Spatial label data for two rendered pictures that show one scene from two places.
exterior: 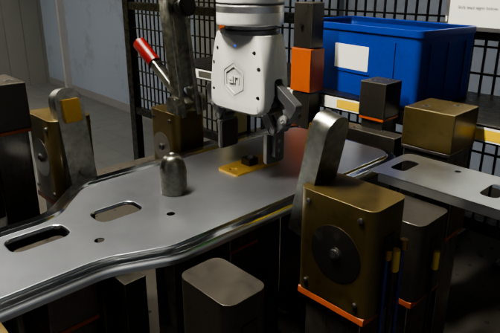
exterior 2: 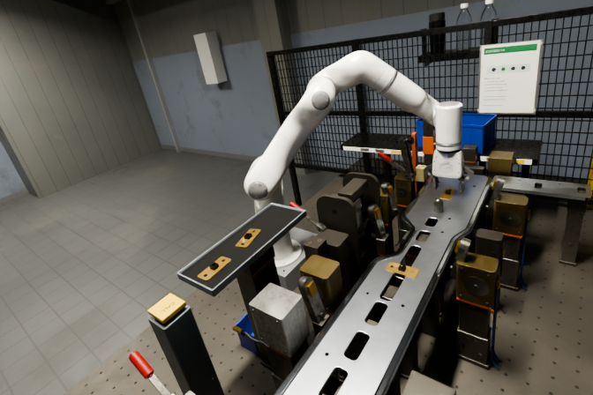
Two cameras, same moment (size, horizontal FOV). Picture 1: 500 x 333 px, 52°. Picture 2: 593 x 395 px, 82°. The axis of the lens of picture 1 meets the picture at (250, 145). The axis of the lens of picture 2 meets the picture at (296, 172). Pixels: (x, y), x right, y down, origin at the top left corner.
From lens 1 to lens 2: 0.87 m
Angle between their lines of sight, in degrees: 7
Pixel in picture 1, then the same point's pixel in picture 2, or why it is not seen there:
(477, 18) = (492, 109)
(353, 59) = not seen: hidden behind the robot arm
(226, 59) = (442, 160)
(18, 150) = not seen: hidden behind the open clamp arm
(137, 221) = (444, 223)
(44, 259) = (437, 241)
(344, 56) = not seen: hidden behind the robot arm
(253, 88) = (456, 169)
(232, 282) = (492, 234)
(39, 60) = (153, 136)
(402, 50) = (475, 132)
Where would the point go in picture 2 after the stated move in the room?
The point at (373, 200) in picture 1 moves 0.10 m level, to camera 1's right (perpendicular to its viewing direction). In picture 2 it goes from (521, 201) to (550, 193)
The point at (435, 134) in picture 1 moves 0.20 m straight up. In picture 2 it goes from (503, 166) to (506, 116)
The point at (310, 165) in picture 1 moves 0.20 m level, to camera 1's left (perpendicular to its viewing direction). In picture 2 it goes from (496, 194) to (439, 208)
